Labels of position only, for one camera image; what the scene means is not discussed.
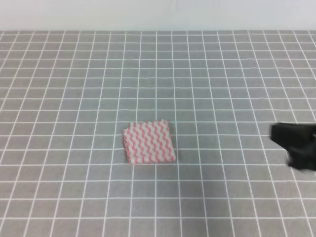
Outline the grey checked tablecloth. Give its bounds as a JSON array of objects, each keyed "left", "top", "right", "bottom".
[{"left": 0, "top": 31, "right": 316, "bottom": 237}]

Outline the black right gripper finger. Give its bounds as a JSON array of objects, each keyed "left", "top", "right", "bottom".
[
  {"left": 269, "top": 122, "right": 316, "bottom": 150},
  {"left": 287, "top": 145, "right": 316, "bottom": 171}
]

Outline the pink white striped towel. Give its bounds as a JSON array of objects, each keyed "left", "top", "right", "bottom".
[{"left": 122, "top": 120, "right": 176, "bottom": 164}]

